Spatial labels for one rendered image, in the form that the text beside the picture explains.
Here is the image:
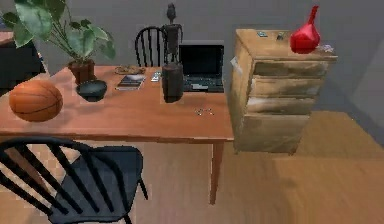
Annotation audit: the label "red vase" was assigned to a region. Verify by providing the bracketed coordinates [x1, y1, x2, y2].
[289, 5, 322, 55]

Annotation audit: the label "small silver keys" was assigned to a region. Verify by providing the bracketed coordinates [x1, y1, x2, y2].
[194, 107, 215, 117]

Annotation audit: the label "orange basketball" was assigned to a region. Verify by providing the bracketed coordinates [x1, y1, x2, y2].
[8, 79, 64, 123]

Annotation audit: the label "light wooden chest of drawers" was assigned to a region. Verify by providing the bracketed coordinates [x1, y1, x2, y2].
[228, 28, 339, 156]

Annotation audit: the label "black bowl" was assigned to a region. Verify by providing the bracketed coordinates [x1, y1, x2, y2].
[75, 79, 108, 102]

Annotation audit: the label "green potted house plant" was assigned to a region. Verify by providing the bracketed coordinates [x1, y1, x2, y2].
[0, 0, 117, 85]

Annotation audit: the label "dark cover book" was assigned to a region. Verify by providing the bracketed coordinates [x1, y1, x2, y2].
[115, 74, 147, 91]

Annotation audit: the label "black spindle-back chair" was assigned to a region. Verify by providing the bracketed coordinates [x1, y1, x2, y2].
[0, 136, 149, 224]
[134, 26, 169, 68]

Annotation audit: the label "dark cabinet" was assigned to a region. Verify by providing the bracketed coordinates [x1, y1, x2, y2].
[0, 31, 47, 97]

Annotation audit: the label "black laptop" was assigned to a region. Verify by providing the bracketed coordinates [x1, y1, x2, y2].
[178, 43, 225, 94]

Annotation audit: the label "dark brown figure statue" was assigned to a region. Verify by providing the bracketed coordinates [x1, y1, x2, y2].
[161, 2, 185, 104]

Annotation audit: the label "brown wooden table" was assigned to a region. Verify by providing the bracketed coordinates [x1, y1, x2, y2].
[0, 65, 235, 206]

